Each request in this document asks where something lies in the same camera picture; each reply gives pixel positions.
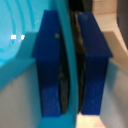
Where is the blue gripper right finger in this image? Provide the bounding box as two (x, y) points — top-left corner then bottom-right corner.
(75, 11), (113, 116)

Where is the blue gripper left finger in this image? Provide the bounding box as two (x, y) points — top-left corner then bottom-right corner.
(31, 9), (64, 118)

